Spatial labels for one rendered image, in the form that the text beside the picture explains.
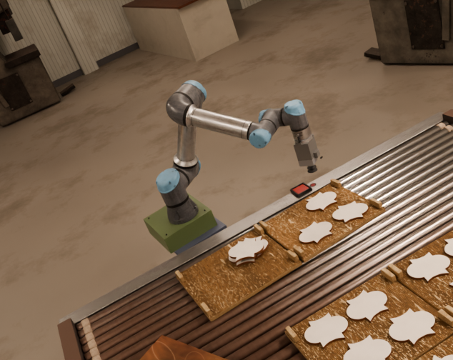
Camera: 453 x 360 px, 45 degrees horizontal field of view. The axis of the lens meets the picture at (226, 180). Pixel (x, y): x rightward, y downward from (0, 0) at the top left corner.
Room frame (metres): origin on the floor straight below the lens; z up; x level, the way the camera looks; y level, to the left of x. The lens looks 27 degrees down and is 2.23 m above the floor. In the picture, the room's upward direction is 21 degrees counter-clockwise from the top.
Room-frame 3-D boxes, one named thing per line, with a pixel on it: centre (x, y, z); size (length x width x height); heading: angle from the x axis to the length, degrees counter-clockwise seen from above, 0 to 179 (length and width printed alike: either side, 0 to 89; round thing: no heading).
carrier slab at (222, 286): (1.77, 0.09, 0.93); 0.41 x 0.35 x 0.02; 107
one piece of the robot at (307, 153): (1.99, -0.36, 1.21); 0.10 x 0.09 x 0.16; 55
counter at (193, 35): (9.80, -0.18, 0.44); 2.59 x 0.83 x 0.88; 21
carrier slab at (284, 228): (1.90, -0.31, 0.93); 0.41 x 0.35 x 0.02; 108
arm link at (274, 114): (2.04, -0.26, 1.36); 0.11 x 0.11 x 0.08; 54
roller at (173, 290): (1.96, -0.18, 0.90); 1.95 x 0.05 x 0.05; 104
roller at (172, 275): (2.06, -0.16, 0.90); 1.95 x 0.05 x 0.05; 104
